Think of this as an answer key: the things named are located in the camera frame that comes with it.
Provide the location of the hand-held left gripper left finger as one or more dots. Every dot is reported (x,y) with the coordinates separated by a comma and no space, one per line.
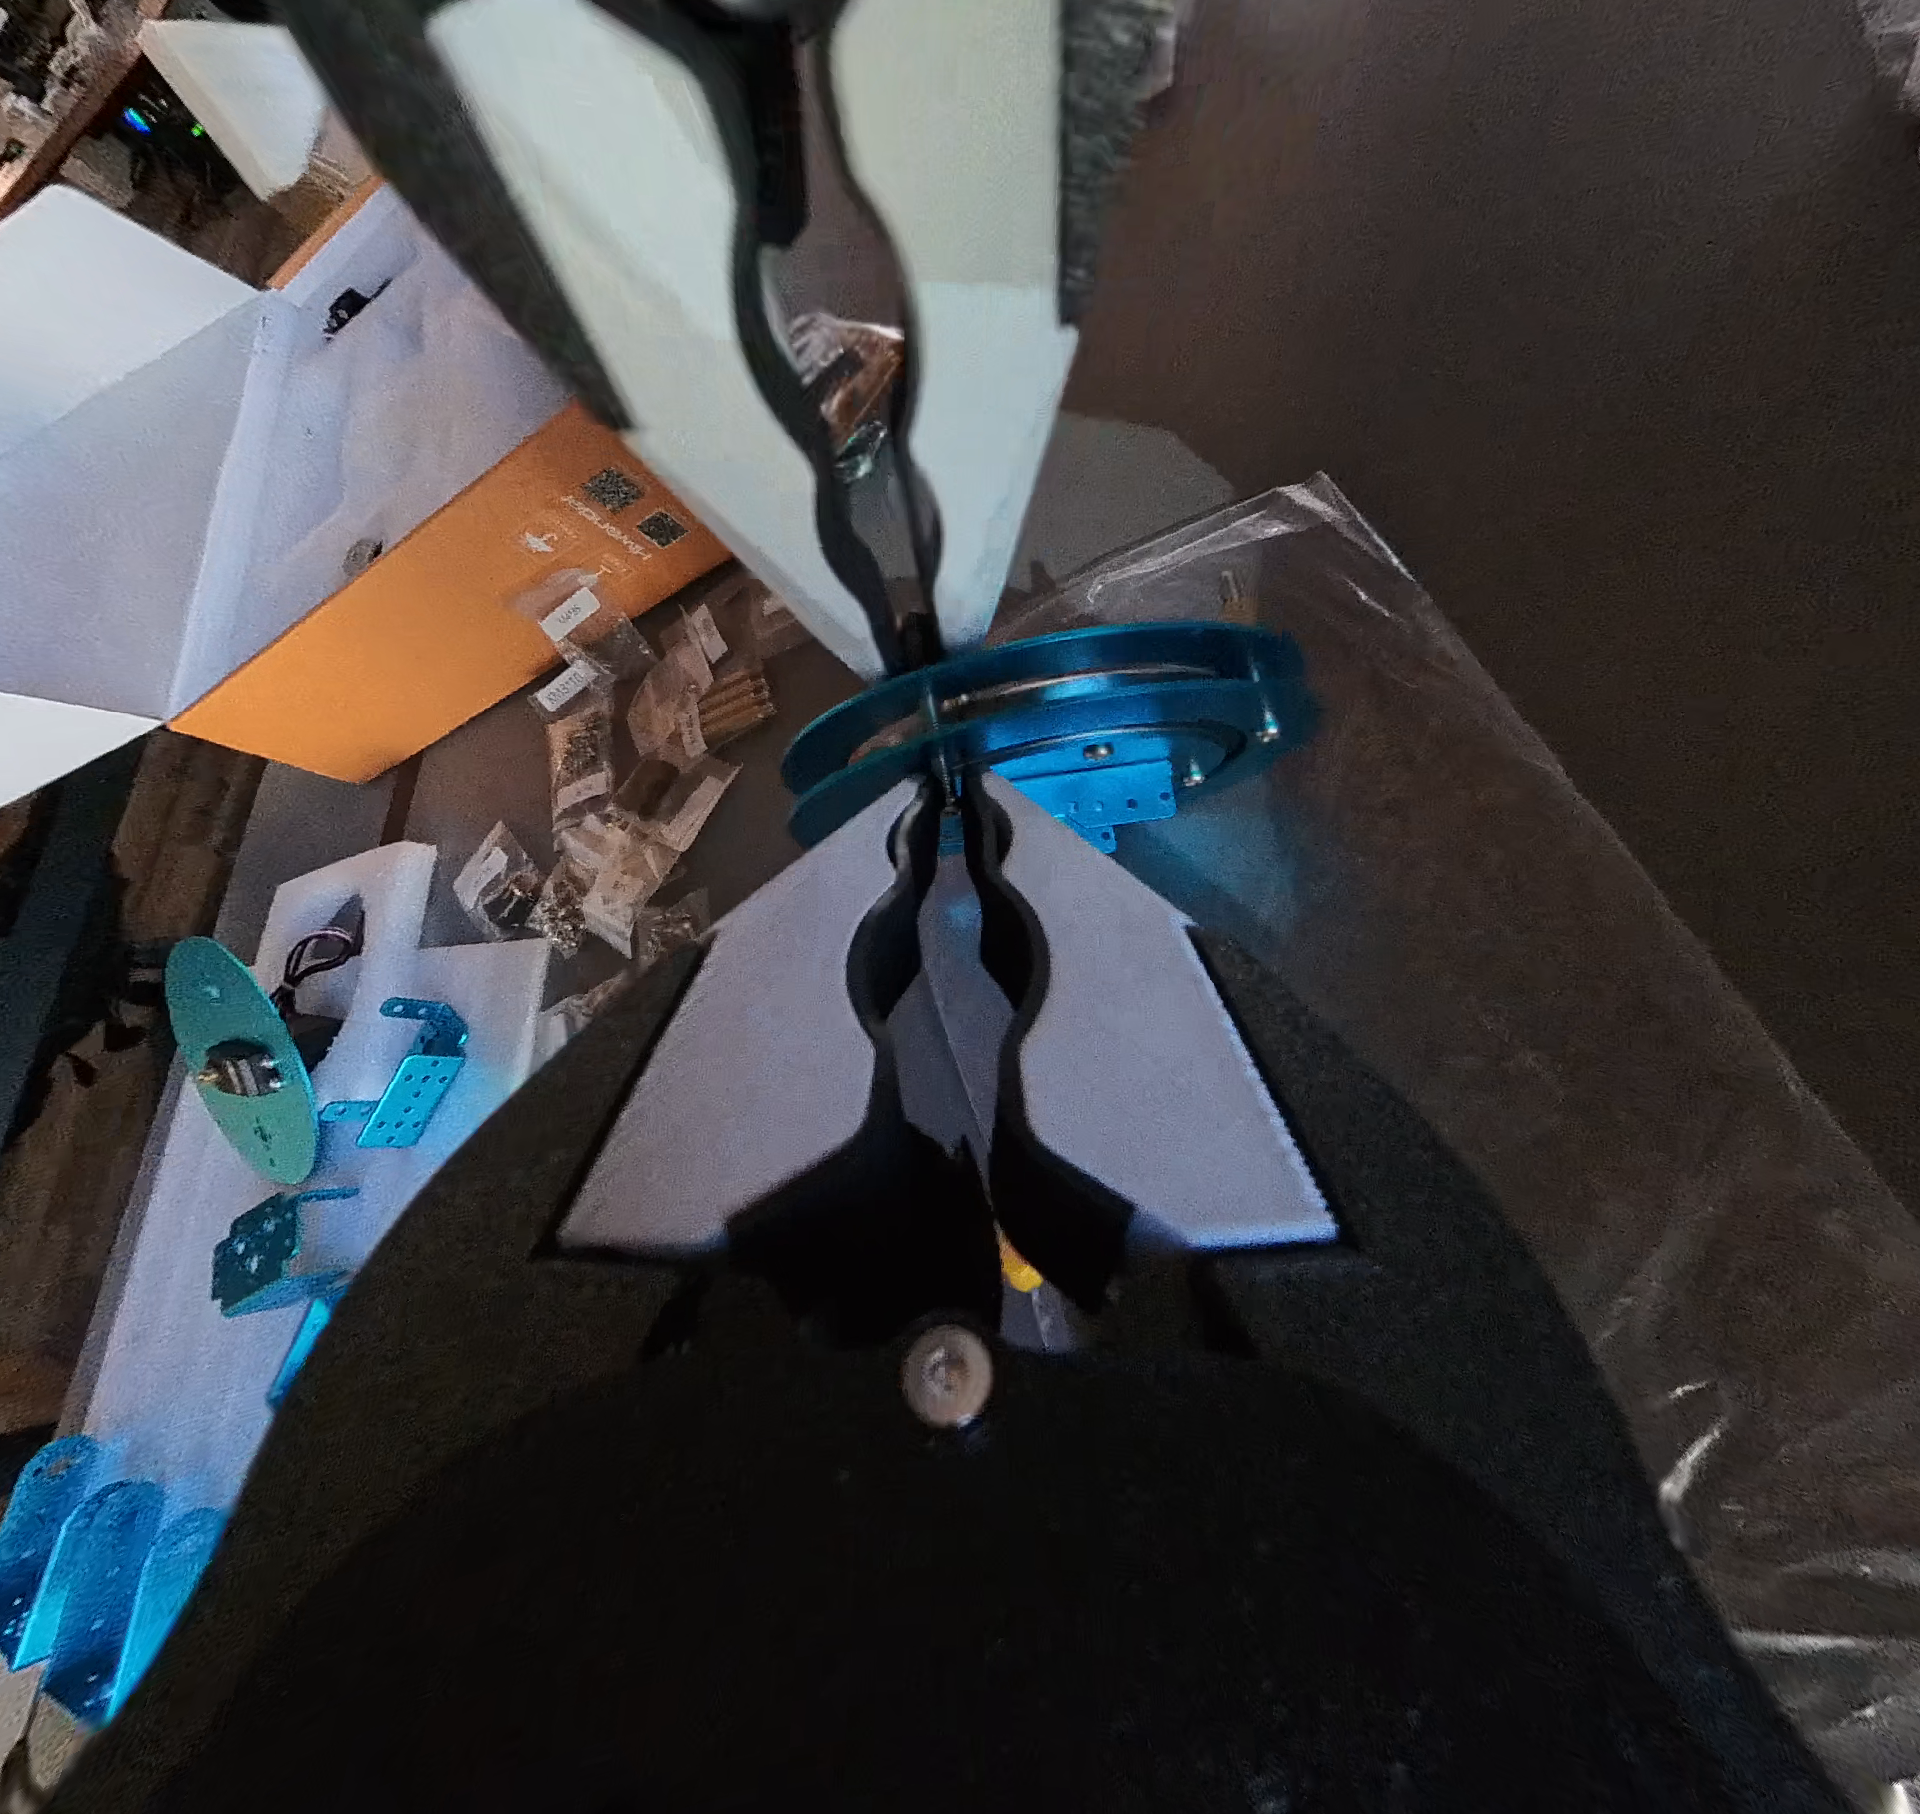
(734,1093)

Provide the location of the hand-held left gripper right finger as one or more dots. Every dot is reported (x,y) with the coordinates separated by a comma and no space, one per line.
(1156,1093)

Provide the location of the long dark metal screw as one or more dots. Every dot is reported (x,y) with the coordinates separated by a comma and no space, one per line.
(947,755)

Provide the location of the pile of small hardware bags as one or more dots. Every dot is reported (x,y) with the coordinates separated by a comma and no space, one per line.
(630,794)

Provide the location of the white foam sheet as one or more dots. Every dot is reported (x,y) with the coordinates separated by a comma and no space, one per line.
(181,1320)

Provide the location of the orange white cardboard box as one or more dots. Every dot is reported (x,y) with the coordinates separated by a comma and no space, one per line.
(376,646)

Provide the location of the grey desk with wooden edge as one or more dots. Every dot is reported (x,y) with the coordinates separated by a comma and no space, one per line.
(1576,270)

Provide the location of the blue round metal turntable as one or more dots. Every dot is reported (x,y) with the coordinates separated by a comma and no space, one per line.
(1140,706)

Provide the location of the clear plastic bag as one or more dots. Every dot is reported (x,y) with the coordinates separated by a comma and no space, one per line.
(1576,1017)

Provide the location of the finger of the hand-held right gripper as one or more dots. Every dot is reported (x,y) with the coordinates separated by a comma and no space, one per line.
(977,195)
(630,224)

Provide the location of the blue round servo plate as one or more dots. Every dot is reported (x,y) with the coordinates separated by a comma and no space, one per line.
(248,1078)

